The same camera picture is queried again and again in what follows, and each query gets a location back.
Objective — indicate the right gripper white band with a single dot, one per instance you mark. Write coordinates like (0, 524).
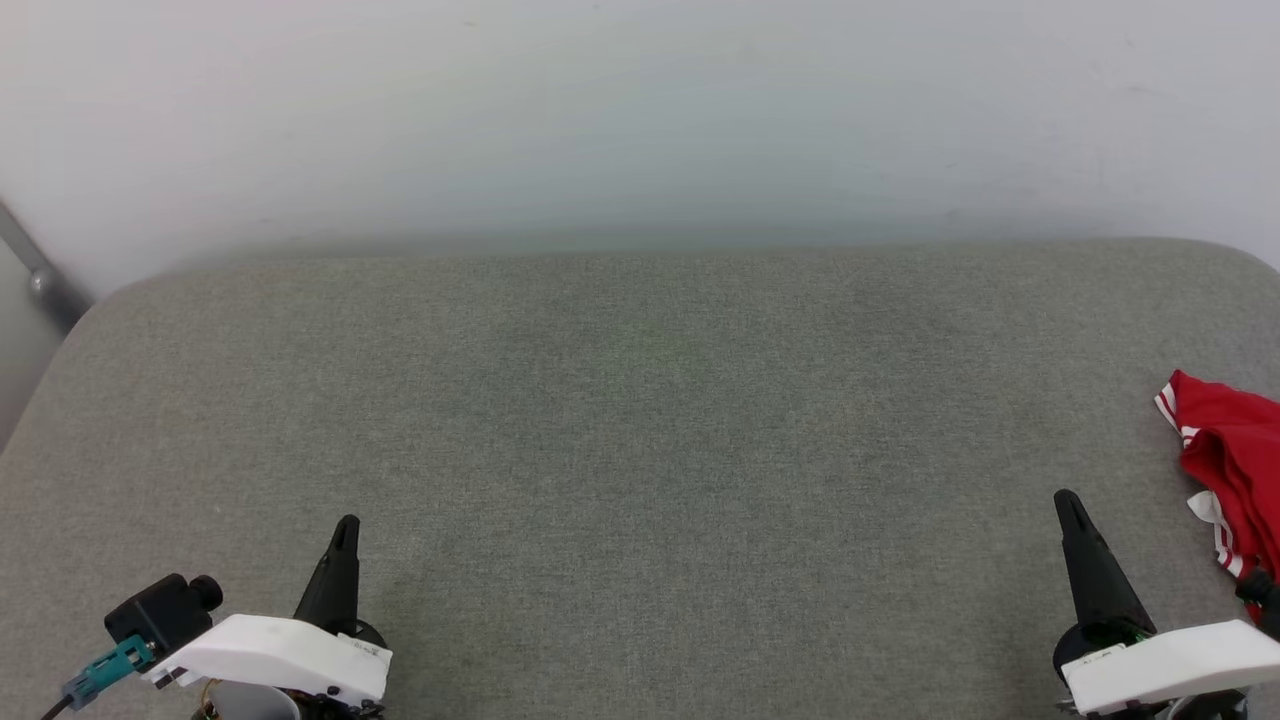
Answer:
(1170, 665)

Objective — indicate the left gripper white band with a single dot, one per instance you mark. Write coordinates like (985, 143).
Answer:
(275, 655)

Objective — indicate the red garment with white stripes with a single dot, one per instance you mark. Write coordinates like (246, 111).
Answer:
(1235, 450)

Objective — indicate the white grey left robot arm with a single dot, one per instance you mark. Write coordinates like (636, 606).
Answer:
(250, 705)

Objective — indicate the grey fabric sofa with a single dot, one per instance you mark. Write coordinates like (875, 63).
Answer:
(640, 480)

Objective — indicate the grey metal pole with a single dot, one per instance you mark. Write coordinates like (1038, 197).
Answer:
(40, 275)

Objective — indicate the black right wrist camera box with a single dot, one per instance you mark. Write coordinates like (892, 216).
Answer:
(1262, 595)

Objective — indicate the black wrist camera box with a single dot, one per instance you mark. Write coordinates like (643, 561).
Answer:
(1262, 595)
(160, 610)

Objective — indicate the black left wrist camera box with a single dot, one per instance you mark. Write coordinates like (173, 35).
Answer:
(160, 610)

